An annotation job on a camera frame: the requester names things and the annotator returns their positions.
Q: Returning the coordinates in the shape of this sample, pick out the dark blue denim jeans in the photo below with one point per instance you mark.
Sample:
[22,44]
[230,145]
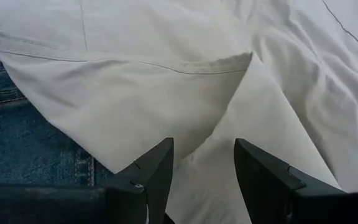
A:
[26,140]

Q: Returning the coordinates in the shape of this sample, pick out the beige garment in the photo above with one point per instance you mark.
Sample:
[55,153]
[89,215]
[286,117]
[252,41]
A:
[166,93]

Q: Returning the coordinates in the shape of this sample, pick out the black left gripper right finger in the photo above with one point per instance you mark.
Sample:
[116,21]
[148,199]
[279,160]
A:
[266,193]

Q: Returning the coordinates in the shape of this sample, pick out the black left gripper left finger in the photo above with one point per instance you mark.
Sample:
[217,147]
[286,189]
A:
[148,186]

